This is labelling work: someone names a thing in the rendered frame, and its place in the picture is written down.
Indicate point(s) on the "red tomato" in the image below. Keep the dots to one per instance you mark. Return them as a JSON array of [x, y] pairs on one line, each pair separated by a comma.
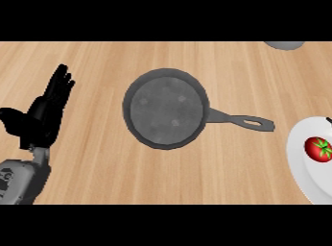
[[318, 149]]

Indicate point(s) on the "white plate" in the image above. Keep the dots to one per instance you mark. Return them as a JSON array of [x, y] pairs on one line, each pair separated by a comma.
[[324, 179]]

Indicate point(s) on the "grey frying pan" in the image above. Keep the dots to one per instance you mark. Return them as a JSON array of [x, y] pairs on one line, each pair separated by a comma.
[[165, 109]]

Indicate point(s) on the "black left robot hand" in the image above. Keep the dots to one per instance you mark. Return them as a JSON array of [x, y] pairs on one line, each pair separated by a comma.
[[43, 115]]

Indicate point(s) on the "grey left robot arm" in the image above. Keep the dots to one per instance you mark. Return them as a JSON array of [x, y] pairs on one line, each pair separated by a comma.
[[12, 181]]

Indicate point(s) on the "grey round object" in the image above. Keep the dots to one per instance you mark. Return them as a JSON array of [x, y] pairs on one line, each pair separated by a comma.
[[283, 44]]

